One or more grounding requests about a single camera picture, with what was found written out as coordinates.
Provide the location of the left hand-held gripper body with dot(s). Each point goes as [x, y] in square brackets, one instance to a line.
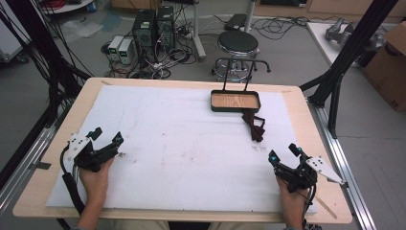
[86, 156]

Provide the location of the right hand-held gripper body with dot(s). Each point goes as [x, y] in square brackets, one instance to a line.
[300, 179]

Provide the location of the person's right hand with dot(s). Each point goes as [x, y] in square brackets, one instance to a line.
[294, 204]

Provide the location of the person's left hand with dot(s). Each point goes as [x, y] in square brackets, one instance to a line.
[95, 187]

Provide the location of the thin wooden stick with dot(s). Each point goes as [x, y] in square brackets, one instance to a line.
[326, 207]

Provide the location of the black tape strip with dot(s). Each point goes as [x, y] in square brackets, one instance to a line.
[43, 165]

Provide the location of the black tray with wooden base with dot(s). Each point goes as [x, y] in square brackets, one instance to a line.
[235, 101]

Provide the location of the white foam mat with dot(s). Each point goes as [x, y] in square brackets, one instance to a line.
[191, 150]

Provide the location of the white power supply unit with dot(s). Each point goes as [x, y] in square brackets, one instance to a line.
[125, 51]
[115, 47]

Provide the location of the computer towers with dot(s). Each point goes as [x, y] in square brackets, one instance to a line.
[162, 62]

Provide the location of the clear plastic sheet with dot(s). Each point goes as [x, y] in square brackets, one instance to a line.
[81, 29]

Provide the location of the white platform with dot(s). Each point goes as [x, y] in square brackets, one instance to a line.
[322, 44]

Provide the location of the large black computer tower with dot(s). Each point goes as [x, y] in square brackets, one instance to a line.
[144, 32]

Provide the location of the round black stool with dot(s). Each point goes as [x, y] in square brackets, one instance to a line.
[238, 43]

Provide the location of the brown cardboard box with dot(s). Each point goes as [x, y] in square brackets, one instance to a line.
[387, 70]

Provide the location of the small black computer tower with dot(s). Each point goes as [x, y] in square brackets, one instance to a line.
[166, 27]

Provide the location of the grey robot part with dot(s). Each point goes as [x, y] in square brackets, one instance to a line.
[340, 32]

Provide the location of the white table leg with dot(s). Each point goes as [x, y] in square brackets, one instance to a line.
[198, 35]

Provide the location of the flat black device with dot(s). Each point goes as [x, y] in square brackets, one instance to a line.
[235, 21]

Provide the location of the aluminium rail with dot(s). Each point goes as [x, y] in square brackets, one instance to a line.
[344, 166]
[22, 169]

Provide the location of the black metal frame post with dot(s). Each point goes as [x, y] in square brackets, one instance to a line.
[348, 57]
[48, 57]

